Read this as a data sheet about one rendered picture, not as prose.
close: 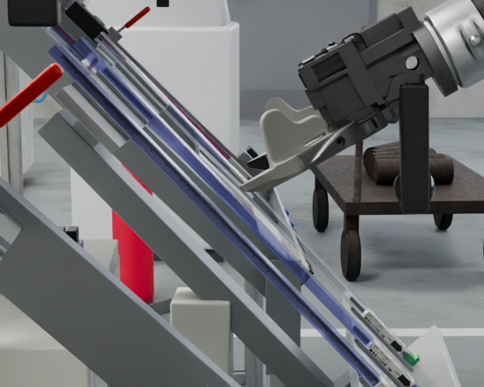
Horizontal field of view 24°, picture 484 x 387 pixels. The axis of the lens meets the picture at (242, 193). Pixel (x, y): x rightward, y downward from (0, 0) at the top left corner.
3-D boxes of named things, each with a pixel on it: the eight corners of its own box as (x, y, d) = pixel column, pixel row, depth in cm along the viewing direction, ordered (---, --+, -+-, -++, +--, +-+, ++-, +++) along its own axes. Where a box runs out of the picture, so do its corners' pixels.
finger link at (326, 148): (280, 157, 97) (353, 110, 100) (290, 174, 97) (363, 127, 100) (305, 150, 92) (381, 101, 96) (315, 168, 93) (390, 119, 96)
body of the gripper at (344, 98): (290, 67, 103) (408, 3, 101) (335, 149, 104) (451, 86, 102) (290, 74, 95) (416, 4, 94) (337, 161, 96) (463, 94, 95)
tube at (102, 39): (409, 363, 127) (416, 357, 127) (410, 368, 126) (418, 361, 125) (96, 38, 122) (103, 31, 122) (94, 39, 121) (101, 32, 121)
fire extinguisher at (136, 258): (172, 300, 407) (170, 135, 395) (172, 322, 381) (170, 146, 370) (100, 302, 405) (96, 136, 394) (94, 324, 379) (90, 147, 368)
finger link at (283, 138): (213, 140, 94) (296, 90, 98) (247, 202, 95) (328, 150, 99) (228, 136, 91) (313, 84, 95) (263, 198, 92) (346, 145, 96)
